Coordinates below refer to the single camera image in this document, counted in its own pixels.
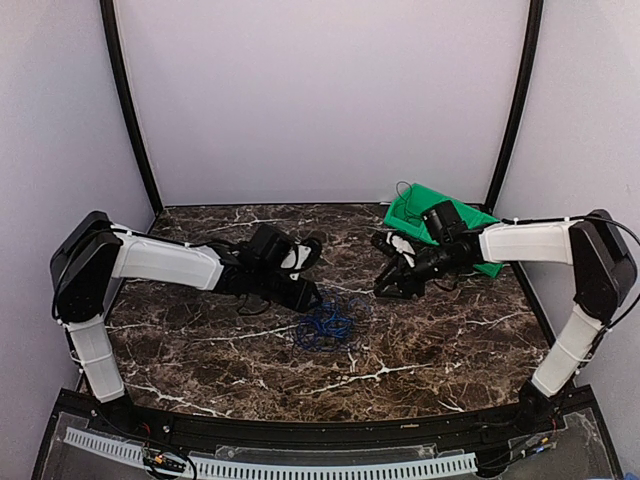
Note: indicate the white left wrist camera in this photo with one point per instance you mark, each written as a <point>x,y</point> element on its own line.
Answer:
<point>301,257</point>

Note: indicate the black frame post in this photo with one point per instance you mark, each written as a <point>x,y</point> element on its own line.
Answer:
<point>127,107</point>
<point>516,111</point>

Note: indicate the green plastic bin left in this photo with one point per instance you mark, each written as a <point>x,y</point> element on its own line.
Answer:
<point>404,214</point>

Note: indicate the green plastic bin right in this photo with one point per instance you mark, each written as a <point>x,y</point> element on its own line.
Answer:
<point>490,269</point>

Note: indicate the green plastic bin middle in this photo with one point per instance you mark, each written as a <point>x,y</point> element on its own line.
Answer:
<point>473,217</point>

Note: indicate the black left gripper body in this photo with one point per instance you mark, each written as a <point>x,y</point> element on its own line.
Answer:
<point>266,286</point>

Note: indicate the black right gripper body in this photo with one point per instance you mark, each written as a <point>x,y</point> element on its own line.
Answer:
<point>416,285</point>

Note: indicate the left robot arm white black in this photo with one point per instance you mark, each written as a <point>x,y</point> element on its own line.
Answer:
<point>270,265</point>

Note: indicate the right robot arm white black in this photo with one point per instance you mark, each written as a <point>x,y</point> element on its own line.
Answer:
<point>592,248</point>

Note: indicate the black front rail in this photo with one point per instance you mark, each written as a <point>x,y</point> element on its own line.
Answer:
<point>482,429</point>

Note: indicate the black frame post right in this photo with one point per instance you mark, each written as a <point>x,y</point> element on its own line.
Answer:
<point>516,111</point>

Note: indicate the black frame post left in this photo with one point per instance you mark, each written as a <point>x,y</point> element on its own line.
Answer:
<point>127,107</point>

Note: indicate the white slotted cable duct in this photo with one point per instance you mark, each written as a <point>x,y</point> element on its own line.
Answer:
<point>242,463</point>

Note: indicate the green plastic bin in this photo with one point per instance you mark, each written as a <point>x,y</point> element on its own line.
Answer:
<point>404,214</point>
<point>473,217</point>
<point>490,269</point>

